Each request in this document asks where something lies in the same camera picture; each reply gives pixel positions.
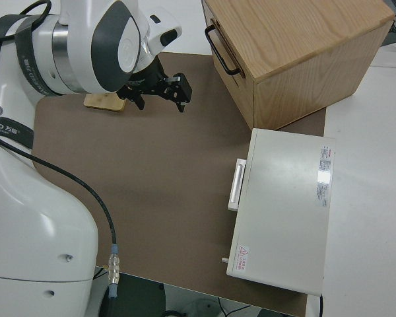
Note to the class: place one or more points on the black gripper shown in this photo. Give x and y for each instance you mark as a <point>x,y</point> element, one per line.
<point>151,82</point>

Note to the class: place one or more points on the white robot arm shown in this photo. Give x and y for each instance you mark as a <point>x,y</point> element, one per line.
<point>36,214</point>

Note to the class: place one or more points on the wooden mug tree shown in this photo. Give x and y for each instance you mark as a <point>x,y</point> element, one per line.
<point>104,103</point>

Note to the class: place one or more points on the brown table mat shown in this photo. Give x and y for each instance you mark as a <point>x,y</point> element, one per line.
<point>151,165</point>

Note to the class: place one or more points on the light wooden drawer box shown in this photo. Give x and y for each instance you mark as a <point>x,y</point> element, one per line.
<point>300,49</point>

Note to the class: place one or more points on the white toaster oven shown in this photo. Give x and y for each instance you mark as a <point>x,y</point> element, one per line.
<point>283,204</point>

